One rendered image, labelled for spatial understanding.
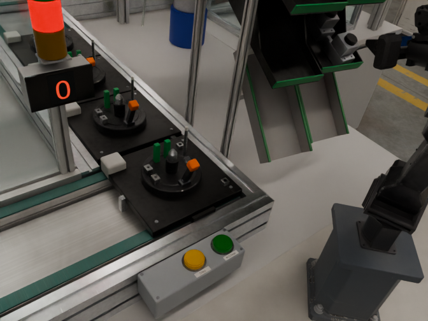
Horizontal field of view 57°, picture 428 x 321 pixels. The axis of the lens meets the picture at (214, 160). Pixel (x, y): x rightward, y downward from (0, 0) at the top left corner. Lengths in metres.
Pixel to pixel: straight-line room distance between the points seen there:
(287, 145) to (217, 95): 0.51
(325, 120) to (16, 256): 0.82
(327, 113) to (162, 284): 0.66
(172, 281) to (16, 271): 0.30
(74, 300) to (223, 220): 0.33
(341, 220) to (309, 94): 0.43
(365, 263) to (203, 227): 0.33
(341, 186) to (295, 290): 0.39
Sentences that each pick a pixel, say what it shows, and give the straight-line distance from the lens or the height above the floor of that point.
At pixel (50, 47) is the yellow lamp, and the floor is 1.29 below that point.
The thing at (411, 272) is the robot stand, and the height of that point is 1.06.
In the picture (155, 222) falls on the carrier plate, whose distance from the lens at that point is 0.83.
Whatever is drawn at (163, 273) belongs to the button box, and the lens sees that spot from 0.77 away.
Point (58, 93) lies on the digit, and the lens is 0.78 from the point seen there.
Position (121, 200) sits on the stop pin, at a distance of 0.88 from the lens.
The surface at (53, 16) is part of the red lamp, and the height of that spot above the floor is 1.34.
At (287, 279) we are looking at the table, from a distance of 0.92.
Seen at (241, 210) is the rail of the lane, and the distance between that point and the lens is 0.88.
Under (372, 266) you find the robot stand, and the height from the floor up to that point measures 1.06.
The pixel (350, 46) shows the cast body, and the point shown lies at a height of 1.25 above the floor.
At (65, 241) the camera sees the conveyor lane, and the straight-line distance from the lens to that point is 0.88.
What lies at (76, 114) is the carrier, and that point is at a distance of 1.12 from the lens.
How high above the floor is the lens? 1.60
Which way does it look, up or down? 40 degrees down
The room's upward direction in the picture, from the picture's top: 9 degrees clockwise
